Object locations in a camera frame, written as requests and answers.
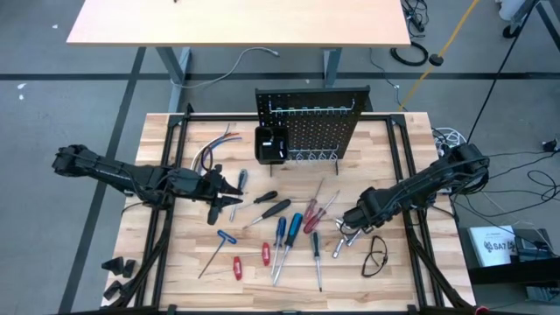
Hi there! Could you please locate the black coiled cable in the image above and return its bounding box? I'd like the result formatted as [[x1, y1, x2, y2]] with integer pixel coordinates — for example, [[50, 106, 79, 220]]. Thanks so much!
[[389, 41, 430, 67]]

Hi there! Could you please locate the white cable coil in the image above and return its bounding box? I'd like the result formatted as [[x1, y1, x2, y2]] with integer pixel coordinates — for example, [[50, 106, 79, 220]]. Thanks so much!
[[432, 126, 467, 150]]

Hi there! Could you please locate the silver ring tool rack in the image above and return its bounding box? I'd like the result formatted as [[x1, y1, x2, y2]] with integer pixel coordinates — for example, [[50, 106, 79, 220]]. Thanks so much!
[[286, 146, 340, 163]]

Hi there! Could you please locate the blue clear handled screwdriver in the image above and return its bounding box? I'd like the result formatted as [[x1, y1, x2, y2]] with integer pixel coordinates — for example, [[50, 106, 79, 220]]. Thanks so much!
[[269, 215, 288, 277]]

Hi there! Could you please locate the red clear handled screwdriver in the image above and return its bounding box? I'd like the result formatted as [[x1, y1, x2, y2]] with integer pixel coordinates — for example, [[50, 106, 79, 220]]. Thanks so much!
[[303, 177, 326, 222], [303, 189, 341, 235]]

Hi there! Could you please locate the grey floor cable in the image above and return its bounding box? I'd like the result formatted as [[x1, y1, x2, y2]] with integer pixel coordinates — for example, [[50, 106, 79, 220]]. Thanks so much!
[[181, 46, 281, 91]]

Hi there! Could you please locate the silver hook rail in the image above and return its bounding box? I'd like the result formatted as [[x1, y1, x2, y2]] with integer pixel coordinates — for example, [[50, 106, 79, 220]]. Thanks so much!
[[267, 99, 356, 118]]

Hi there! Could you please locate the light wooden desk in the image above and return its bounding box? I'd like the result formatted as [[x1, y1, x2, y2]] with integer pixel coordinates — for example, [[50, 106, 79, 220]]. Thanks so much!
[[65, 0, 412, 115]]

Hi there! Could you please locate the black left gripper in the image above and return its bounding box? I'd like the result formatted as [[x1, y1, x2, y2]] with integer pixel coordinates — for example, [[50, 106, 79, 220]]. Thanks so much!
[[170, 164, 244, 226]]

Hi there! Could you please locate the black grey handled screwdriver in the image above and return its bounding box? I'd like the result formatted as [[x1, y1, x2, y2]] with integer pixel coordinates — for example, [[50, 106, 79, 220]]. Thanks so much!
[[310, 231, 324, 293]]

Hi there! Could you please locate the silver wrench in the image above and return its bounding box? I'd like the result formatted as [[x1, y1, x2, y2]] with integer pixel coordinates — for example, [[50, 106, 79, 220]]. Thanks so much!
[[331, 217, 365, 260]]

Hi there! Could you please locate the grey black nut driver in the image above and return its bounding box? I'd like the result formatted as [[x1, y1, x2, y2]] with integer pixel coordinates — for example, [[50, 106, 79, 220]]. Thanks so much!
[[228, 168, 249, 223]]

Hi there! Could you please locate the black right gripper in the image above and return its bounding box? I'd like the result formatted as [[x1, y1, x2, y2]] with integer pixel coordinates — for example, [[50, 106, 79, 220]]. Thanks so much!
[[337, 186, 393, 240]]

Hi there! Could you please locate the large blue black screwdriver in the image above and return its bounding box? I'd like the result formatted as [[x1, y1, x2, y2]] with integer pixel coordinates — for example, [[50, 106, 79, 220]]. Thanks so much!
[[272, 212, 305, 288]]

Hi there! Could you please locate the black plastic bin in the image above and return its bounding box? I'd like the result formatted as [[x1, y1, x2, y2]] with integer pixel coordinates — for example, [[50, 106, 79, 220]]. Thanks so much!
[[254, 125, 290, 166]]

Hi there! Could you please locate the black cable loop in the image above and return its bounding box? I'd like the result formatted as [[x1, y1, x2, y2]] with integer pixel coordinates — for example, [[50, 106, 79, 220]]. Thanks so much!
[[360, 234, 389, 278]]

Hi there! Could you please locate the yellow cord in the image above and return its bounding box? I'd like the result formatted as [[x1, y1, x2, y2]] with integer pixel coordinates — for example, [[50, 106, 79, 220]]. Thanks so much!
[[396, 0, 481, 113]]

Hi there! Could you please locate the black equipment cart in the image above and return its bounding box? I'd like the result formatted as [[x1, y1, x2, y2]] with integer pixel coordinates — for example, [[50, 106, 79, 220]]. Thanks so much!
[[457, 227, 560, 303]]

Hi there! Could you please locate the black metal peg board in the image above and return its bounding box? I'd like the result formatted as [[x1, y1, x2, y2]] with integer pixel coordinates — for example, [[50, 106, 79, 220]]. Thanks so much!
[[255, 85, 372, 176]]

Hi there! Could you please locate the blue T-handle hex key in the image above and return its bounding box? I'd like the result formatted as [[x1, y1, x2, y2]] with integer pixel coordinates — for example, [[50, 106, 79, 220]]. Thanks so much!
[[197, 228, 238, 280]]

